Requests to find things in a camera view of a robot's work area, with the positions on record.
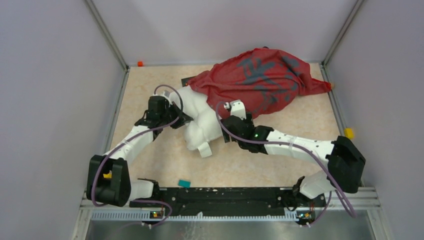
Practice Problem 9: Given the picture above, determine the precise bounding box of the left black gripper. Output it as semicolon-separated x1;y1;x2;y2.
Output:
159;101;193;129

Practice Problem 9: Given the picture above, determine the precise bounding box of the white pillow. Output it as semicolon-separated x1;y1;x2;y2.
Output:
169;86;223;158

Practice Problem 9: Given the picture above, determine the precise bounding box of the red patterned pillowcase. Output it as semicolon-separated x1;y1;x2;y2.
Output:
187;47;332;118

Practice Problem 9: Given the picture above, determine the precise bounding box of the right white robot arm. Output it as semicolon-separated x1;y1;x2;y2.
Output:
219;115;366;206

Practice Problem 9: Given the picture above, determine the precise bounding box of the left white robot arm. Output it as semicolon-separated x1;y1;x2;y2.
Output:
86;95;192;207

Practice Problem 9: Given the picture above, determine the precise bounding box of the teal small block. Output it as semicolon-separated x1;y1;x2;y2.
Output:
177;179;191;188

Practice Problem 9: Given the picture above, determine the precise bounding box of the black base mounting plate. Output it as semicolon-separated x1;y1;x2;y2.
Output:
129;187;326;217

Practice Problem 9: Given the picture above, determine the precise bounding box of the yellow small block left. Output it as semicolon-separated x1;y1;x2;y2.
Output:
103;171;112;179

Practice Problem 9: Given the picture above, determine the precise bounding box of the yellow small block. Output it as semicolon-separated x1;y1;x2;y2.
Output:
103;171;112;179
343;127;355;140

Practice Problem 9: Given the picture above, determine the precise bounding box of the yellow small block right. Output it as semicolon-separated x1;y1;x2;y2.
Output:
343;127;355;140

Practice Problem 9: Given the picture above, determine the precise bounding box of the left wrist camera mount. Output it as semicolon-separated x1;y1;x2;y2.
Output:
154;90;171;99

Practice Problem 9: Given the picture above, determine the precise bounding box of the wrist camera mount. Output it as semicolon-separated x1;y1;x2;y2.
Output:
224;99;247;120
154;90;171;99

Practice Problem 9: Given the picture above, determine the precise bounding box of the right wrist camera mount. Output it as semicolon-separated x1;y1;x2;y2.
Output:
224;99;247;120

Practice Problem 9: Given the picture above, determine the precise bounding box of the aluminium front rail frame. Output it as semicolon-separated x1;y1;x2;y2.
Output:
72;187;394;240

